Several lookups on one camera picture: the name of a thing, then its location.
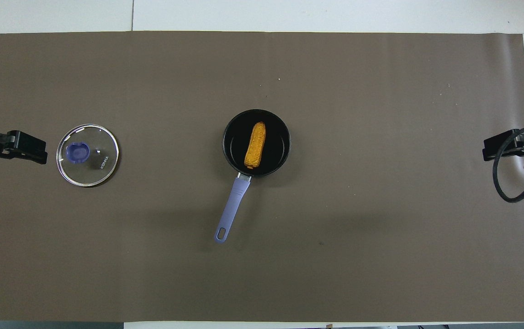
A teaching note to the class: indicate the glass lid purple knob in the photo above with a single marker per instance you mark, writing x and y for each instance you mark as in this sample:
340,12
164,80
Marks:
78,153

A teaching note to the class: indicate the yellow toy corn cob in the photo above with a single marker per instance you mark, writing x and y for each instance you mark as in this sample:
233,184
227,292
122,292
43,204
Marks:
255,145

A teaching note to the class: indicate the brown table mat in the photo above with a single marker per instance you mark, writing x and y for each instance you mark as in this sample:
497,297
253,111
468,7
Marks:
152,256

